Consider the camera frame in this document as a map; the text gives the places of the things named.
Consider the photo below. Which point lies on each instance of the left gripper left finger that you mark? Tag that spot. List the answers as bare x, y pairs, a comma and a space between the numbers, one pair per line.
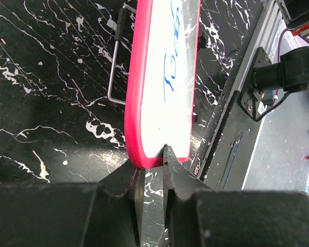
106, 213

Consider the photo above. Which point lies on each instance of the pink framed whiteboard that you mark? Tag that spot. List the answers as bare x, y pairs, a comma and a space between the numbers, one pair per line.
161, 82

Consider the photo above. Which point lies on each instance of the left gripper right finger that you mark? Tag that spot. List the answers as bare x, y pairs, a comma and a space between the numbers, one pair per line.
196, 215

